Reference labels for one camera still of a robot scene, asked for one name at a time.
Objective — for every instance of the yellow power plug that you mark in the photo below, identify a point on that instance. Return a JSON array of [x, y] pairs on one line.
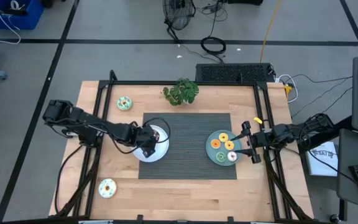
[[287, 89]]

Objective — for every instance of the black aluminium rig frame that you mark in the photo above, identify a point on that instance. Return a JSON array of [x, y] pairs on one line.
[[135, 82]]

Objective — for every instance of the green potted plant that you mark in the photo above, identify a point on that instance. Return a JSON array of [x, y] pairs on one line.
[[182, 91]]

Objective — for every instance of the large chocolate glazed donut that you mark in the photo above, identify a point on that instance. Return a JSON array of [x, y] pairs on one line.
[[157, 135]]

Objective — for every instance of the small yellow glazed donut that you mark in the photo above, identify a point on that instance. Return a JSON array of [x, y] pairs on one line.
[[229, 145], [223, 137]]

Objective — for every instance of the white round plate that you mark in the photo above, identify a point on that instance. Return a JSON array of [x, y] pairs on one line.
[[159, 152]]

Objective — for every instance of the large white sprinkled donut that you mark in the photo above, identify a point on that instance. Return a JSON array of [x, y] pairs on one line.
[[107, 188]]

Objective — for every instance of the white printed booklet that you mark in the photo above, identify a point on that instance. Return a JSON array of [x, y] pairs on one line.
[[323, 160]]

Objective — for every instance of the black perforated computer case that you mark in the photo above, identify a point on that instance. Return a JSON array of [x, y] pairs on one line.
[[232, 73]]

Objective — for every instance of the small green sprinkled donut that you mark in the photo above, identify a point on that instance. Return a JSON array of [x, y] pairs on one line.
[[221, 156]]

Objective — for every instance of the black caster wheel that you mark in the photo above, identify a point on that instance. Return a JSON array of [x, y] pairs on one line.
[[334, 218]]

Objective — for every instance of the black equipment case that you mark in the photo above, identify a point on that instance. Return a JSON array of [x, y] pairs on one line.
[[244, 2]]

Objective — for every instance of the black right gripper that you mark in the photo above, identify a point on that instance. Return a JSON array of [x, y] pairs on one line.
[[263, 138]]

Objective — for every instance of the grey woven placemat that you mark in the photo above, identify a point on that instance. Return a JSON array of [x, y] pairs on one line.
[[191, 168]]

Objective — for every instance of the small orange glazed donut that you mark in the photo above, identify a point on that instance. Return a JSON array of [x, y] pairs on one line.
[[215, 143]]

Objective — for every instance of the yellow tag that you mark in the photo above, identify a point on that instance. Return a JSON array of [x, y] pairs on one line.
[[257, 120]]

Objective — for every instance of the small pink white donut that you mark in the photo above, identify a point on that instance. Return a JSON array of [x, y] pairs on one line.
[[232, 156]]

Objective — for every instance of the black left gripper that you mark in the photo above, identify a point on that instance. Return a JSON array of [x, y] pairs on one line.
[[145, 138]]

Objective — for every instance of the black floor fan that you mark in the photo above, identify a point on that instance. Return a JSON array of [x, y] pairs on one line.
[[179, 14]]

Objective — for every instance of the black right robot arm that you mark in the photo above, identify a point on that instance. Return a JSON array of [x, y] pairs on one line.
[[297, 132]]

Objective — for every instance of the teal round plate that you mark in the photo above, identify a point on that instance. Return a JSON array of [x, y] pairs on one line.
[[211, 154]]

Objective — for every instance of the blue plastic bin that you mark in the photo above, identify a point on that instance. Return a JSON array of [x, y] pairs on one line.
[[26, 19]]

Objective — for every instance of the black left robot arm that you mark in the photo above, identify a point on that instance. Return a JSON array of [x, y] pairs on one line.
[[85, 119]]

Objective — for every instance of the large mint green donut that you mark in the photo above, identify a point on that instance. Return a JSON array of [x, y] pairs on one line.
[[124, 103]]

